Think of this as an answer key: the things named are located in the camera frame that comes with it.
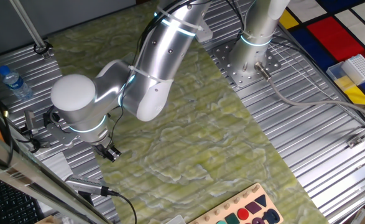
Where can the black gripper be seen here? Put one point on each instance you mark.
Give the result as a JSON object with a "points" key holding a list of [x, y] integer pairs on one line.
{"points": [[104, 147]]}

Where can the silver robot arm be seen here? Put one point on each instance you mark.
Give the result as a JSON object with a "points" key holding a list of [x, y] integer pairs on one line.
{"points": [[73, 99]]}

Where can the white pipette tip box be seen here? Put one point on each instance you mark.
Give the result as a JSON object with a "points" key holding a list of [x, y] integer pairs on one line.
{"points": [[359, 69]]}

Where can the green marble pattern mat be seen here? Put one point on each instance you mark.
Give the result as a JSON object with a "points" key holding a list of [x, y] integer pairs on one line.
{"points": [[185, 140]]}

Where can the clear plastic container corner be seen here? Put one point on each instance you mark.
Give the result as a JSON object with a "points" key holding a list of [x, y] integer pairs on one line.
{"points": [[176, 220]]}

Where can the clear plastic rack lid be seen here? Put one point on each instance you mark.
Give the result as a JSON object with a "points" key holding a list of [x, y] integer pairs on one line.
{"points": [[127, 56]]}

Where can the black keyboard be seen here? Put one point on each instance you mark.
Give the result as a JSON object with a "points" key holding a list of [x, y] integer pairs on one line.
{"points": [[14, 205]]}

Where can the clear water bottle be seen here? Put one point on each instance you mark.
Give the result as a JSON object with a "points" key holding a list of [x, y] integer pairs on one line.
{"points": [[15, 84]]}

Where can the wooden shape puzzle board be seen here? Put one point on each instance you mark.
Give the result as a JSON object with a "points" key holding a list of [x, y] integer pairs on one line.
{"points": [[232, 203]]}

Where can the green square puzzle piece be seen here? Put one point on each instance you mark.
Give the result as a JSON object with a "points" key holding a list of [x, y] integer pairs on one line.
{"points": [[232, 219]]}

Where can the red circle puzzle piece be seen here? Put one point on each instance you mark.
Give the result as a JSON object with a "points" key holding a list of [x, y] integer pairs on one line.
{"points": [[243, 214]]}

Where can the metal robot mounting plate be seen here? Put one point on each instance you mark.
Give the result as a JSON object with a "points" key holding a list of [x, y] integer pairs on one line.
{"points": [[232, 71]]}

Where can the metal pole stand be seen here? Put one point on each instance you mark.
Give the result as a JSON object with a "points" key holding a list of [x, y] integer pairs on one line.
{"points": [[30, 28]]}

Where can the purple square puzzle piece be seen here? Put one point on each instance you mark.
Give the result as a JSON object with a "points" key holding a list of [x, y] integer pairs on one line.
{"points": [[253, 208]]}

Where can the blue triangle puzzle piece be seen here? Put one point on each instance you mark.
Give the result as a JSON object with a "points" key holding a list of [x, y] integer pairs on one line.
{"points": [[261, 199]]}

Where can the clear plastic box lid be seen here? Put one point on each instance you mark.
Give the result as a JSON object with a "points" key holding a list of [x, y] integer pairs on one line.
{"points": [[340, 79]]}

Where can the colourful block pattern mat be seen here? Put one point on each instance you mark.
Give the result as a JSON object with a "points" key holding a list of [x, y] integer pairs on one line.
{"points": [[334, 37]]}

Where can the silver depth camera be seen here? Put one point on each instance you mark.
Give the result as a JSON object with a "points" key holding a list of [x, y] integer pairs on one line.
{"points": [[82, 184]]}

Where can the aluminium frame beam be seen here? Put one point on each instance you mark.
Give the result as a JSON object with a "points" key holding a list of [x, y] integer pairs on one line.
{"points": [[30, 174]]}

